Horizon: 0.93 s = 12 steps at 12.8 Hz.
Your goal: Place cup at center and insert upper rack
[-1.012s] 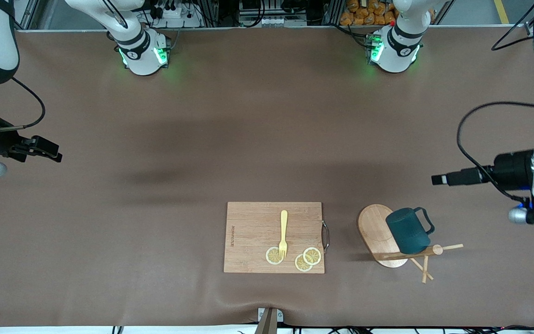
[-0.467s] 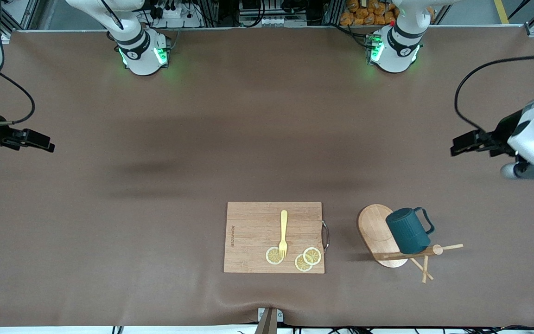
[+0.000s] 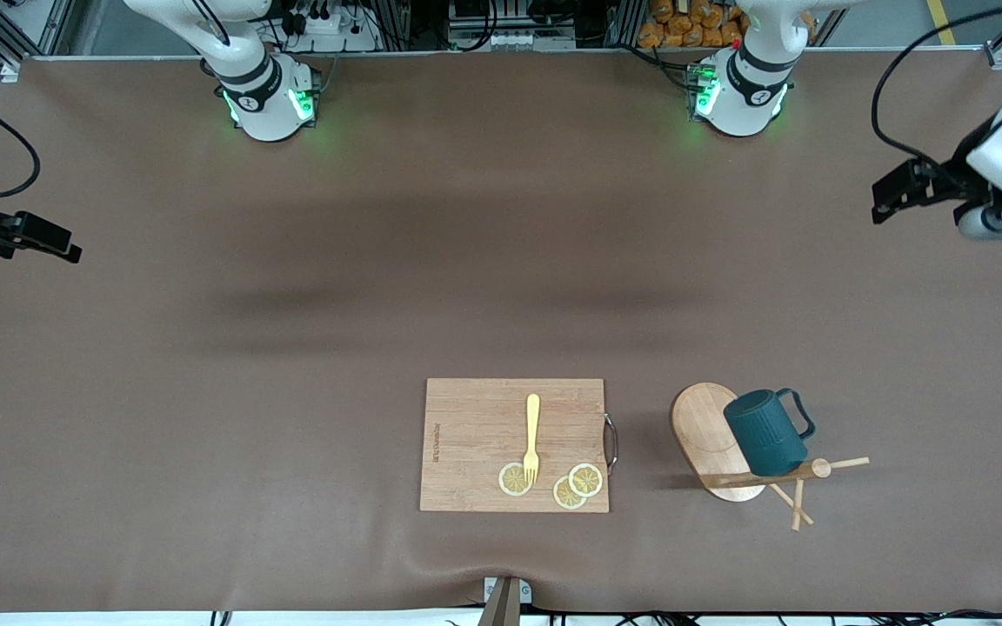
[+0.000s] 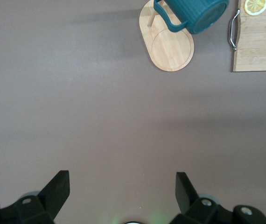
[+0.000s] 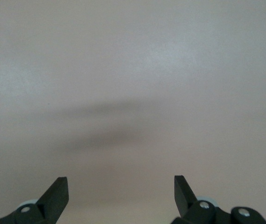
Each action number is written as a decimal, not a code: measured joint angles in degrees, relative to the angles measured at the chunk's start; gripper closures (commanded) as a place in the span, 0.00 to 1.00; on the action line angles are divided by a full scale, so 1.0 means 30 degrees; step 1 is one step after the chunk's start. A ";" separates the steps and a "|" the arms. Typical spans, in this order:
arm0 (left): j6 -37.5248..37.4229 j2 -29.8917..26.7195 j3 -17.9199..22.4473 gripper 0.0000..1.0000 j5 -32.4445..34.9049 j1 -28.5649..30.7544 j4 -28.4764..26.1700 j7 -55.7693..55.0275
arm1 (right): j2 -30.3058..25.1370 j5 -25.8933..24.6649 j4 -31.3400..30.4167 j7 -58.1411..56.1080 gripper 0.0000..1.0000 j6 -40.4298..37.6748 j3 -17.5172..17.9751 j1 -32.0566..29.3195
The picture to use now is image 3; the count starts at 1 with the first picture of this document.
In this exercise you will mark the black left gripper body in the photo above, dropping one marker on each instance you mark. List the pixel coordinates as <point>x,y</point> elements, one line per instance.
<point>956,173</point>

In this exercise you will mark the dark teal cup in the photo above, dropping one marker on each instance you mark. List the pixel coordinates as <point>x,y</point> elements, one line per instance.
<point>762,435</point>

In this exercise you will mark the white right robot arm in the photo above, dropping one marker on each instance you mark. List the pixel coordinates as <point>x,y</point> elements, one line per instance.
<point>266,104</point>

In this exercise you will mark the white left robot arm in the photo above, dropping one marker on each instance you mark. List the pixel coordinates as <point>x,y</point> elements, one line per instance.
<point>749,96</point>

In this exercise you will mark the wooden cup rack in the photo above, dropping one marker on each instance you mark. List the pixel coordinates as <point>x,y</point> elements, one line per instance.
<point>701,426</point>

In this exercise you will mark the brown table mat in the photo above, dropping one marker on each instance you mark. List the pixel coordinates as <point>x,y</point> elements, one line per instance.
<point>292,348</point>

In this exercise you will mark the orange packets pile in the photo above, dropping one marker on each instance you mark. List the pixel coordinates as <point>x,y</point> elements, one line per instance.
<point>684,30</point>

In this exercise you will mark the white power strip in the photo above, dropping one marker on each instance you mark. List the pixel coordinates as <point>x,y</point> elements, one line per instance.
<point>327,22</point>

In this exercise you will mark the lemon slice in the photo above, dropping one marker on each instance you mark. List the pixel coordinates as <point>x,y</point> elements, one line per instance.
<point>564,497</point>
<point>588,480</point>
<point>510,480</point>

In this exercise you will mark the grey equipment unit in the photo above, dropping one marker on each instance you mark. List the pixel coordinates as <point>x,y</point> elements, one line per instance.
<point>510,39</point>

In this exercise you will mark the yellow plastic fork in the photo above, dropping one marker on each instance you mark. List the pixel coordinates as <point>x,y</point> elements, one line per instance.
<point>533,426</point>

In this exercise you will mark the wooden cutting board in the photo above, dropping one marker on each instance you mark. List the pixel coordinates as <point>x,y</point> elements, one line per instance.
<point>466,417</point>

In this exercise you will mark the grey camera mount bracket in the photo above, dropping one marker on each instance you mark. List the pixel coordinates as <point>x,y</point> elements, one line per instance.
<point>505,604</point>

